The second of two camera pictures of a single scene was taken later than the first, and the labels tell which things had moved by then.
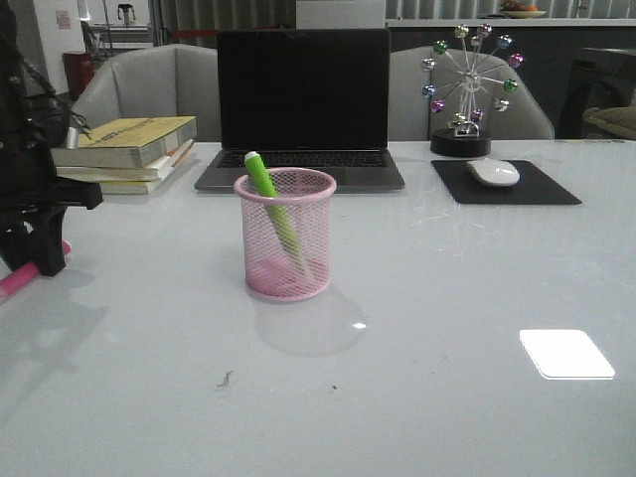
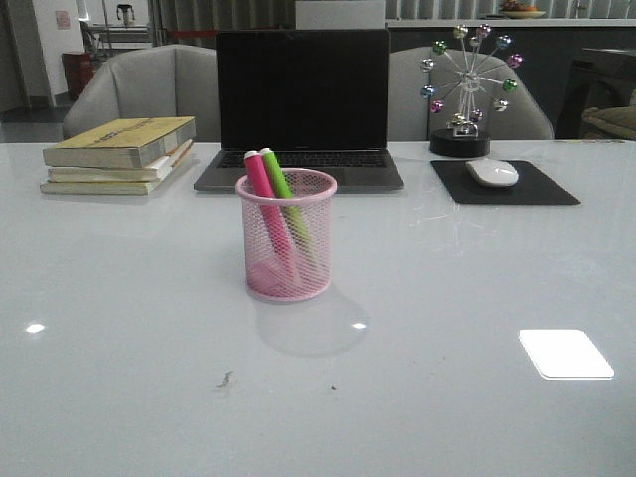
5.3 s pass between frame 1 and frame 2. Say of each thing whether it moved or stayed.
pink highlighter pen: moved
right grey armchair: stayed
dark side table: stayed
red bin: stayed
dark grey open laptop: stayed
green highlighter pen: moved
